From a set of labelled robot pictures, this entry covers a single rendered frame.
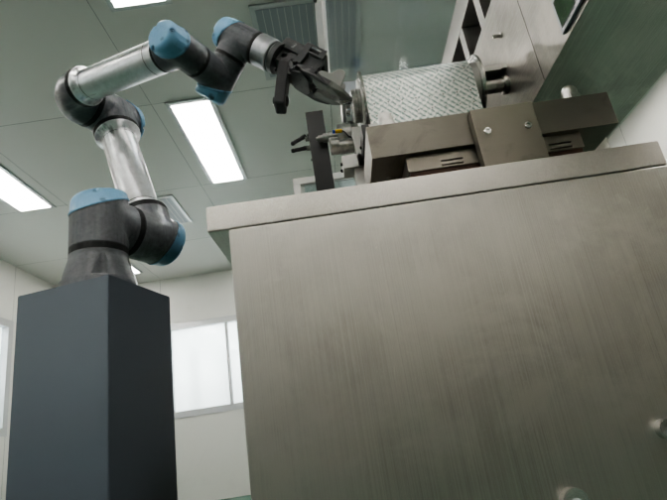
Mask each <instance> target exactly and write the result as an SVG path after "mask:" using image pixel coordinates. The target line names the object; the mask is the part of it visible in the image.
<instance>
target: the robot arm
mask: <svg viewBox="0 0 667 500"><path fill-rule="evenodd" d="M213 29H214V32H213V33H212V41H213V43H214V44H215V45H216V49H215V51H214V53H213V52H212V51H211V50H210V49H208V48H207V47H206V46H204V45H203V44H202V43H200V42H199V41H198V40H197V39H195V38H194V37H193V36H192V35H190V34H189V33H188V31H187V30H185V29H184V28H182V27H180V26H178V25H177V24H175V23H174V22H173V21H170V20H163V21H160V22H159V23H158V24H157V26H156V27H154V28H153V29H152V31H151V33H150V35H149V39H148V41H147V42H145V43H143V44H140V45H138V46H136V47H133V48H131V49H129V50H126V51H124V52H122V53H119V54H117V55H115V56H112V57H110V58H108V59H105V60H103V61H101V62H97V63H95V64H92V65H90V66H88V67H86V66H82V65H79V66H76V67H73V68H71V69H69V70H67V71H66V72H65V73H64V74H62V76H61V77H60V78H59V80H58V82H57V84H56V89H55V98H56V102H57V105H58V108H59V109H60V111H61V113H62V114H63V115H64V116H65V117H66V118H67V119H68V120H70V121H72V122H73V123H76V124H78V125H80V126H82V127H84V128H86V129H88V130H90V131H92V133H93V136H94V140H95V142H96V144H97V145H98V146H99V147H100V148H101V149H103V150H104V152H105V155H106V158H107V162H108V165H109V168H110V172H111V175H112V178H113V181H114V184H115V188H111V187H97V188H90V189H86V190H83V191H81V192H79V193H77V194H76V195H74V196H73V197H72V199H71V200H70V204H69V213H68V214H67V216H68V249H67V251H68V253H67V264H66V266H65V269H64V272H63V275H62V279H61V280H60V281H59V283H58V287H60V286H64V285H68V284H72V283H76V282H80V281H84V280H88V279H93V278H97V277H101V276H105V275H111V276H114V277H116V278H119V279H122V280H124V281H127V282H130V283H132V284H135V285H138V283H137V280H136V277H135V275H134V272H133V269H132V267H131V264H130V262H129V259H132V260H136V261H140V262H144V263H147V264H148V265H157V266H166V265H169V264H171V263H172V262H174V261H175V260H176V259H177V258H178V257H179V255H180V254H181V252H182V250H183V247H184V245H185V242H186V230H185V228H184V226H183V225H182V224H181V223H180V222H179V221H176V220H172V219H171V217H170V214H169V211H168V209H167V207H166V205H165V204H164V203H163V202H162V201H160V200H158V199H157V197H156V194H155V191H154V188H153V185H152V183H151V180H150V177H149V174H148V171H147V168H146V165H145V162H144V159H143V156H142V153H141V150H140V147H139V144H138V142H139V140H140V139H141V137H142V136H143V133H144V129H143V127H145V118H144V115H143V113H142V111H141V110H140V109H139V108H138V107H137V106H135V105H134V104H133V103H132V102H130V101H128V100H125V99H123V98H121V97H119V96H118V95H116V94H114V93H116V92H119V91H122V90H124V89H127V88H129V87H132V86H135V85H137V84H140V83H142V82H145V81H148V80H150V79H153V78H156V77H158V76H161V75H163V74H166V73H169V72H172V71H174V70H177V69H179V70H180V71H182V72H183V73H185V74H186V75H188V76H189V77H191V78H192V79H193V80H195V81H196V82H197V86H196V92H197V93H198V94H199V95H201V96H202V97H204V98H206V99H207V100H209V101H211V102H213V103H215V104H217V105H223V104H224V103H225V101H226V99H227V98H228V96H229V94H230V93H232V89H233V87H234V85H235V83H236V82H237V80H238V79H239V77H240V75H241V73H242V71H243V69H244V67H245V66H246V64H247V63H251V64H253V65H255V66H257V67H259V68H261V69H263V70H265V71H268V72H270V73H272V74H276V73H277V77H276V86H275V94H274V97H273V105H274V107H275V110H276V113H277V114H286V113H287V107H288V105H289V97H288V95H289V86H290V83H292V85H293V86H294V87H295V88H296V89H297V90H299V91H300V92H302V93H304V94H305V95H307V96H309V97H310V98H312V99H313V100H315V101H318V102H320V103H324V104H327V105H330V104H331V105H350V104H351V103H346V104H339V100H351V96H350V95H349V94H348V93H347V92H346V91H345V84H344V83H343V80H344V77H345V72H344V70H342V69H337V70H336V71H334V72H331V73H329V68H328V56H327V55H326V53H327V51H325V50H323V49H321V48H319V47H317V46H315V45H313V44H311V43H309V42H307V43H306V44H305V45H302V44H300V43H298V42H296V41H294V40H292V39H290V38H288V37H287V38H286V39H285V40H284V41H283V43H281V42H280V41H279V40H277V39H275V38H273V37H271V36H269V35H267V34H265V33H262V32H260V31H258V30H256V29H254V28H252V27H250V26H248V25H246V24H245V23H243V22H241V21H238V20H235V19H233V18H230V17H223V18H221V19H219V20H218V21H217V23H216V24H215V26H214V28H213ZM312 47H314V48H316V49H318V50H320V51H321V52H318V51H316V50H314V49H312Z"/></svg>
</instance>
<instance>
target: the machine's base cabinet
mask: <svg viewBox="0 0 667 500"><path fill-rule="evenodd" d="M229 243H230V255H231V267H232V279H233V291H234V302H235V314H236V326H237V338H238V350H239V362H240V374H241V386H242V398H243V410H244V422H245V433H246V445H247V457H248V469H249V481H250V493H251V500H560V494H561V492H562V490H563V489H565V488H567V487H576V488H579V489H581V490H583V491H584V492H585V493H586V494H587V495H588V497H589V500H667V439H666V438H661V437H659V436H658V435H657V433H656V432H655V431H654V424H655V422H656V421H657V420H660V419H667V166H661V167H654V168H647V169H641V170H634V171H627V172H620V173H614V174H607V175H600V176H593V177H587V178H580V179H573V180H566V181H560V182H553V183H546V184H539V185H534V186H527V187H515V188H508V189H501V190H494V191H488V192H481V193H474V194H467V195H461V196H454V197H447V198H440V199H434V200H427V201H420V202H413V203H407V204H400V205H393V206H387V207H380V208H373V209H366V210H361V211H354V212H347V213H340V214H334V215H327V216H320V217H313V218H307V219H300V220H293V221H286V222H280V223H273V224H266V225H260V226H253V227H246V228H239V229H233V230H229Z"/></svg>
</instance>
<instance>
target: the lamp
mask: <svg viewBox="0 0 667 500"><path fill-rule="evenodd" d="M554 5H555V7H556V10H557V13H558V15H559V18H560V21H561V24H562V26H563V24H564V22H565V21H566V19H567V17H568V15H569V13H570V11H571V9H572V7H573V5H574V0H555V2H554Z"/></svg>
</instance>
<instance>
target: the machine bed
mask: <svg viewBox="0 0 667 500"><path fill-rule="evenodd" d="M666 165H667V163H666V160H665V158H664V155H663V153H662V151H661V148H660V146H659V143H658V142H657V141H654V142H648V143H641V144H634V145H627V146H621V147H614V148H607V149H600V150H594V151H587V152H581V153H574V154H567V155H561V156H554V157H547V158H540V159H534V160H527V161H520V162H513V163H507V164H500V165H493V166H486V167H479V168H473V169H466V170H459V171H452V172H446V173H439V174H432V175H425V176H420V177H413V178H406V179H399V180H392V181H386V182H379V183H372V184H365V185H359V186H352V187H339V188H333V189H326V190H319V191H312V192H305V193H299V194H292V195H285V196H278V197H272V198H265V199H258V200H251V201H245V202H239V203H232V204H225V205H218V206H212V207H207V208H206V224H207V232H208V234H209V235H210V236H211V238H212V239H213V241H214V242H215V243H216V245H217V246H218V247H219V249H220V250H221V252H222V253H223V254H224V256H225V257H226V258H227V260H228V261H229V262H230V264H231V255H230V243H229V230H233V229H239V228H246V227H253V226H260V225H266V224H273V223H280V222H286V221H293V220H300V219H307V218H313V217H320V216H327V215H334V214H340V213H347V212H354V211H361V210H366V209H373V208H380V207H387V206H393V205H400V204H407V203H413V202H420V201H427V200H434V199H440V198H447V197H454V196H461V195H467V194H474V193H481V192H488V191H494V190H501V189H508V188H520V187H527V186H534V185H539V184H546V183H553V182H560V181H566V180H573V179H580V178H587V177H593V176H600V175H607V174H614V173H620V172H627V171H634V170H641V169H647V168H654V167H661V166H666Z"/></svg>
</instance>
